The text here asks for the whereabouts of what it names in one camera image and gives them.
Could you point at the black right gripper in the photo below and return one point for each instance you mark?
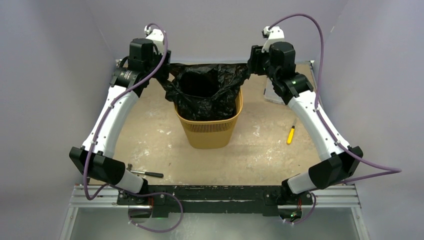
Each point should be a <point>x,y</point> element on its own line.
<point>255,61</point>

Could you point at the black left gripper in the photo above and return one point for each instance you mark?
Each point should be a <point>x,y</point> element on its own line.
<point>163,72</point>

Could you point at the black plastic trash bag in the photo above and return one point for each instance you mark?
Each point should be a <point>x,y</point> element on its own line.
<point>205,92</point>

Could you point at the yellow plastic trash bin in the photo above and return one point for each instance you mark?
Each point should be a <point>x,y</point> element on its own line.
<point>211,134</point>

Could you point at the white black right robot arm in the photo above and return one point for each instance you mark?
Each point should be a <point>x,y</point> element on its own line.
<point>278,65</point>

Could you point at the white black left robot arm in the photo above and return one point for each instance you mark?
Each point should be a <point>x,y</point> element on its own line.
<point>148,58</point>

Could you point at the clear plastic screw box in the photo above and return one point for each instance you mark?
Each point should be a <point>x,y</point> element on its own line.
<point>270,95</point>

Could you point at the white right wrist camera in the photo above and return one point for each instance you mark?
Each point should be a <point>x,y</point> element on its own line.
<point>272,35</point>

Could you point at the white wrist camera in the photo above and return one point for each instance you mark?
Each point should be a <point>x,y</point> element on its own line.
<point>155,34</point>
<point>272,35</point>

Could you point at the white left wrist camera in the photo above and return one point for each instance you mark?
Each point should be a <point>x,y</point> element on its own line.
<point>155,34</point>

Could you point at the yellow handled screwdriver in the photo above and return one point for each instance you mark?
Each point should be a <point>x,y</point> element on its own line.
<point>291,133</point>

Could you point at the black handled hammer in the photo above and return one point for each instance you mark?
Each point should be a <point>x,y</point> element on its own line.
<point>146,173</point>

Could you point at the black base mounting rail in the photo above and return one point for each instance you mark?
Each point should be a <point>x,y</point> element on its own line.
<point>266,200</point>

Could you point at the aluminium frame rail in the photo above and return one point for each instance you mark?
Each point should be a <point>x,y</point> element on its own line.
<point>338,196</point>

